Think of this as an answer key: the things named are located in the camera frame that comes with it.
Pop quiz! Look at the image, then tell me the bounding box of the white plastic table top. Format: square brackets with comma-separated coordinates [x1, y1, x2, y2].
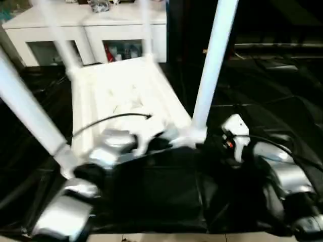
[57, 55, 209, 179]

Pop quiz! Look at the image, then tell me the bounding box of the white plastic table leg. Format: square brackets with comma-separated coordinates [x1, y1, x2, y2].
[138, 0, 158, 63]
[0, 46, 76, 177]
[32, 0, 83, 75]
[190, 0, 240, 137]

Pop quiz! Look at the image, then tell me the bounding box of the black plastic mat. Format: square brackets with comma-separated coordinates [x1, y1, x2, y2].
[0, 56, 323, 237]

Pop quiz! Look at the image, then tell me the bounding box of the red bottle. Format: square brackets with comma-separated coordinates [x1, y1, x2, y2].
[104, 44, 115, 63]

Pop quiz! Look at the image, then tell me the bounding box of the dark patterned jar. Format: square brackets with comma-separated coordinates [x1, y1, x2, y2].
[90, 0, 111, 13]

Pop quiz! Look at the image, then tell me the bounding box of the white cabinet with glass doors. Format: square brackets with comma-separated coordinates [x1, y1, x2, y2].
[2, 0, 168, 68]

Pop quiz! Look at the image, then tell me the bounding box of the grey curtain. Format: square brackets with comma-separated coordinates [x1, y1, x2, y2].
[0, 24, 26, 68]

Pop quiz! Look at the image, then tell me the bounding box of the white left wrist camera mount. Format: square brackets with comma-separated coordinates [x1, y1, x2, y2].
[131, 118, 172, 156]

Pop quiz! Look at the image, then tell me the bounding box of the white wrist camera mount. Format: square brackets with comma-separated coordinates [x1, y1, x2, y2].
[221, 113, 250, 162]
[131, 118, 172, 156]

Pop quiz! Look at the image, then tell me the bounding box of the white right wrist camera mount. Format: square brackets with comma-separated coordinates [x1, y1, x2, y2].
[221, 113, 250, 162]

